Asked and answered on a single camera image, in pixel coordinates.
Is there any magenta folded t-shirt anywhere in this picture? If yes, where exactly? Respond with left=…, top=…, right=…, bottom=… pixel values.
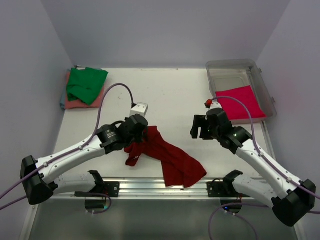
left=215, top=85, right=267, bottom=121

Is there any folded salmon pink t-shirt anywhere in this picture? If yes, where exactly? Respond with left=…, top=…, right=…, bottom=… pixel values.
left=65, top=70, right=104, bottom=110

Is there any folded light blue t-shirt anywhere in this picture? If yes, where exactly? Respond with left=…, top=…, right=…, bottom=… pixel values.
left=59, top=92, right=66, bottom=110

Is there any clear plastic storage bin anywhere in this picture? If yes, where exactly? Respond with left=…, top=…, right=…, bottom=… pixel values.
left=205, top=59, right=277, bottom=123

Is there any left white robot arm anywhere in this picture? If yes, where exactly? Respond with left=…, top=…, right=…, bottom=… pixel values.
left=20, top=114, right=149, bottom=205

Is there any aluminium mounting rail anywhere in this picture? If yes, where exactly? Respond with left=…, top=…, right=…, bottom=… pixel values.
left=52, top=176, right=253, bottom=200

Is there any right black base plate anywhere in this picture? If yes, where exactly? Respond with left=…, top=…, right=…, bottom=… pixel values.
left=206, top=178, right=241, bottom=198

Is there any green t-shirt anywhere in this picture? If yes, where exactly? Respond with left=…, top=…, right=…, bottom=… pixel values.
left=66, top=67, right=109, bottom=105

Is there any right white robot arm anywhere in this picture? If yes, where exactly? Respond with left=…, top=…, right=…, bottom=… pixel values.
left=190, top=107, right=316, bottom=227

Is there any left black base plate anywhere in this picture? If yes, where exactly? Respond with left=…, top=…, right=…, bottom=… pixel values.
left=74, top=181, right=120, bottom=198

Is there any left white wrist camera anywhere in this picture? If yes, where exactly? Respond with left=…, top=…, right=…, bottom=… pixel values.
left=129, top=102, right=149, bottom=117

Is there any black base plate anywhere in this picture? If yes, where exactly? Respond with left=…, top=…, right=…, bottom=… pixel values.
left=206, top=178, right=241, bottom=198
left=74, top=181, right=120, bottom=198

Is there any dark red t-shirt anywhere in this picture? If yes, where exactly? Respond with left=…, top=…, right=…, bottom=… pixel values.
left=124, top=126, right=207, bottom=188

